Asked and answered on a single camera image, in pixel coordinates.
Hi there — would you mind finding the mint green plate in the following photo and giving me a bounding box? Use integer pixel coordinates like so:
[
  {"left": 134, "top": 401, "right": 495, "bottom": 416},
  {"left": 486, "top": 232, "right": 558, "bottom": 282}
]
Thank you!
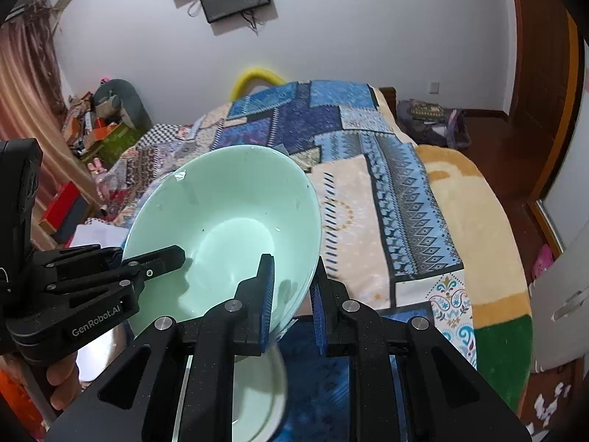
[{"left": 232, "top": 346, "right": 288, "bottom": 442}]

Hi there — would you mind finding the mint green bowl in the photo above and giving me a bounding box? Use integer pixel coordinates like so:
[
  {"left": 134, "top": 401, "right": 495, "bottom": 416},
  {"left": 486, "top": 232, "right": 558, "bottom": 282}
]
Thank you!
[{"left": 124, "top": 146, "right": 321, "bottom": 338}]

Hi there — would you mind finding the person's left hand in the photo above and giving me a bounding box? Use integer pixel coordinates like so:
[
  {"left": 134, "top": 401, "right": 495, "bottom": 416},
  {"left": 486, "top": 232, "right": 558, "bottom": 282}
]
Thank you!
[{"left": 46, "top": 352, "right": 82, "bottom": 411}]

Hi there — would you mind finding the red box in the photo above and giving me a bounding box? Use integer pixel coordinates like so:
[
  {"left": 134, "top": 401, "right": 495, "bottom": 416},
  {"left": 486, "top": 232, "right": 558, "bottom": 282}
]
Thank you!
[{"left": 39, "top": 182, "right": 91, "bottom": 245}]

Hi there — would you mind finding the pink bunny toy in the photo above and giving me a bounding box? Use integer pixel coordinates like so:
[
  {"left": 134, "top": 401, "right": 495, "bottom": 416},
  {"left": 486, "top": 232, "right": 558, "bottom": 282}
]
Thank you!
[{"left": 87, "top": 158, "right": 110, "bottom": 203}]

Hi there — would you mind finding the fuzzy beige blanket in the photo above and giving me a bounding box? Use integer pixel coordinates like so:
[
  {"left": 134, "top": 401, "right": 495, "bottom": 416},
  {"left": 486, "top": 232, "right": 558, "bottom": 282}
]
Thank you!
[{"left": 374, "top": 87, "right": 535, "bottom": 413}]

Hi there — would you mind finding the patchwork patterned tablecloth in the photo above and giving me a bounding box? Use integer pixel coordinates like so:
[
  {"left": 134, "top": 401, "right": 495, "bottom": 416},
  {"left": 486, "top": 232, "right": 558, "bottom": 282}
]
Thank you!
[{"left": 104, "top": 80, "right": 477, "bottom": 441}]

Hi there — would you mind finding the green cardboard box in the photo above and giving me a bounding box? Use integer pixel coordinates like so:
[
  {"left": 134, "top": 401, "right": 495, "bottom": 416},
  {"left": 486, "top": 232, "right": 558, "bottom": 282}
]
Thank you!
[{"left": 80, "top": 124, "right": 145, "bottom": 169}]

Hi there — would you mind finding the pink brown curtain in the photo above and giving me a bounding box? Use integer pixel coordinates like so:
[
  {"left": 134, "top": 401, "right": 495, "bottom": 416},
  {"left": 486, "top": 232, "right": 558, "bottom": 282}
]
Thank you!
[{"left": 0, "top": 0, "right": 98, "bottom": 249}]

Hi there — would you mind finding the grey plush toy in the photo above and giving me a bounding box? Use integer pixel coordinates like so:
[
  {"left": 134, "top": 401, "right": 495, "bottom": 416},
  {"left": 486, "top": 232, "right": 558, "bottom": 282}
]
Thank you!
[{"left": 92, "top": 79, "right": 153, "bottom": 133}]

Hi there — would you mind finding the dark bag on floor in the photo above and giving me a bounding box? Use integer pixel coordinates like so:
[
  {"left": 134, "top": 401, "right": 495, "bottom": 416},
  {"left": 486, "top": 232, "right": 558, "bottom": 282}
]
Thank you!
[{"left": 397, "top": 99, "right": 471, "bottom": 150}]

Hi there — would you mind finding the yellow round object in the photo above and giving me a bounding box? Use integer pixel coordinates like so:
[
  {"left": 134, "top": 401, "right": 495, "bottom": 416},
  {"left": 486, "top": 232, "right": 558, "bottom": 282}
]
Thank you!
[{"left": 229, "top": 67, "right": 286, "bottom": 101}]

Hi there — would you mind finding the brown wooden door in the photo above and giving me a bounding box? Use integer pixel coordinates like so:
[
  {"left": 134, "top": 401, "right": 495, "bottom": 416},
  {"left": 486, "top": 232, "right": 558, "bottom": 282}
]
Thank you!
[{"left": 510, "top": 0, "right": 584, "bottom": 204}]

